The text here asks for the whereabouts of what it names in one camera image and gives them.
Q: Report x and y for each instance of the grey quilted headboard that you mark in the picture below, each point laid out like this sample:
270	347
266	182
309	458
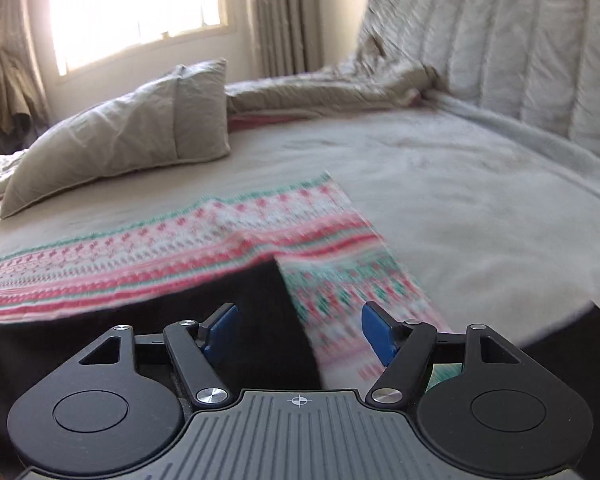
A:
537	61

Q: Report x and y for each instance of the beige pillow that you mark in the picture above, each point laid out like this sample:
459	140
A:
179	118

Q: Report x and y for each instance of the beige curtain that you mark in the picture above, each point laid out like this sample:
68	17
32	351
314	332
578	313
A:
286	36

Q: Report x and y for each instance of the bright window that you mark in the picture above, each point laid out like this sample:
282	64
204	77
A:
86	32

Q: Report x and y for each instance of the patterned red green blanket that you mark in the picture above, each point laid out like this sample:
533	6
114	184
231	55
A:
331	258

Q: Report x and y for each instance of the grey bed sheet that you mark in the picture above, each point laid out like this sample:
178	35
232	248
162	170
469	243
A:
498	221

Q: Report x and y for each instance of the hanging khaki jacket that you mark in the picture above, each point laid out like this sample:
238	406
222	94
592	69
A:
23	114

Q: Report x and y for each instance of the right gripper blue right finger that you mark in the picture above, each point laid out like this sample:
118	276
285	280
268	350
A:
403	348

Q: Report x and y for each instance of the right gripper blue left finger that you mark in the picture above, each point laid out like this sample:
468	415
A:
196	348

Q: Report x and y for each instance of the folded black garment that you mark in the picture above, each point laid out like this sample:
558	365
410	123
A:
571	351

